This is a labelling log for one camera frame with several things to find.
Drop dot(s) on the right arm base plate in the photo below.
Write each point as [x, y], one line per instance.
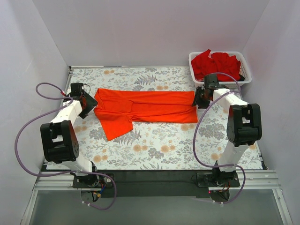
[206, 179]

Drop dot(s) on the aluminium frame rail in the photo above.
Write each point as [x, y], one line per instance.
[161, 180]

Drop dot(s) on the red shirts pile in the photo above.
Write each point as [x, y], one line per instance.
[208, 63]

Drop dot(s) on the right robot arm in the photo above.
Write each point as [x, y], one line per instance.
[244, 128]

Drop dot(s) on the orange t shirt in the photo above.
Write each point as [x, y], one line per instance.
[117, 110]

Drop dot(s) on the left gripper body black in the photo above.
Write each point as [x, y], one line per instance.
[90, 103]

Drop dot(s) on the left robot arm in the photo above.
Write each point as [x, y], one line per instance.
[59, 139]

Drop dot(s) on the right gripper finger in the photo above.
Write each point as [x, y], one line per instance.
[203, 104]
[199, 94]

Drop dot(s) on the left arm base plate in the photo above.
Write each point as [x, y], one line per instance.
[103, 181]

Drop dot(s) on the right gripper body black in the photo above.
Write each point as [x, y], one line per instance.
[197, 97]

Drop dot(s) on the black garment in basket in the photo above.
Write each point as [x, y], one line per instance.
[241, 78]

